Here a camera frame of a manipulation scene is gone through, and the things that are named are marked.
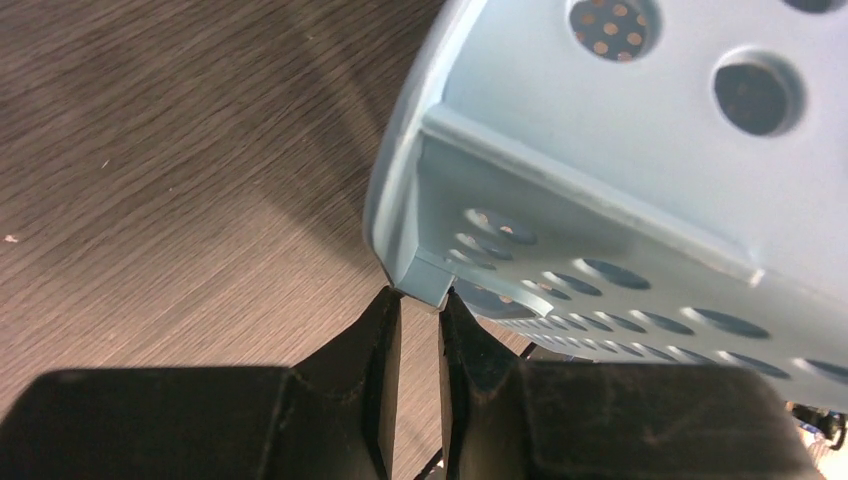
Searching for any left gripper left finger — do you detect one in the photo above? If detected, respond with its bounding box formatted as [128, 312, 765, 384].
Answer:
[1, 287, 401, 479]

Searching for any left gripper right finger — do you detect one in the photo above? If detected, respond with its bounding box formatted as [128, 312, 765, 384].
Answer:
[439, 293, 819, 479]

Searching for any light blue basket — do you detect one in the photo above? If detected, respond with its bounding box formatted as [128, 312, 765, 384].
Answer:
[364, 1, 847, 411]

